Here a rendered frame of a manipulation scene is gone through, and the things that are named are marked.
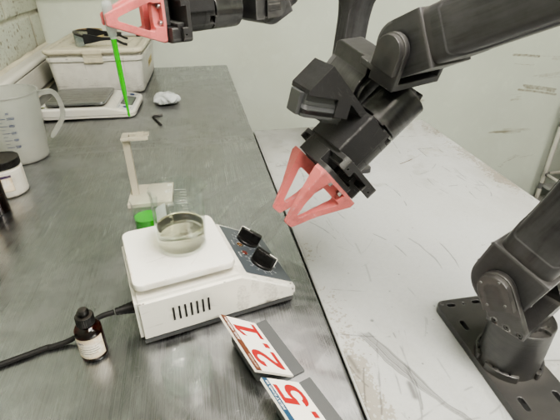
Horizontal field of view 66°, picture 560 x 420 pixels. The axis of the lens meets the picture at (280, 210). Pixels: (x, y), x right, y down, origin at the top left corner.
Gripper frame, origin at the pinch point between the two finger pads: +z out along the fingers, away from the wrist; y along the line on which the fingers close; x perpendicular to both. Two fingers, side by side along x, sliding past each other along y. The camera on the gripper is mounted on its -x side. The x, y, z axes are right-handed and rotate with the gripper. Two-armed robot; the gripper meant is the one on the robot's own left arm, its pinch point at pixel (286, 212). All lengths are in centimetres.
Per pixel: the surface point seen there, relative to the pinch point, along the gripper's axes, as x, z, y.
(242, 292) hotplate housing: 2.9, 11.0, 1.5
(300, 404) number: 4.9, 11.7, 16.9
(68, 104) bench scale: -9, 26, -90
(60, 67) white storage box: -13, 24, -116
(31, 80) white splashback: -17, 33, -114
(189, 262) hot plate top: -4.1, 12.2, -1.1
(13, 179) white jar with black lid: -15, 34, -46
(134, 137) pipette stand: -7.8, 11.2, -35.1
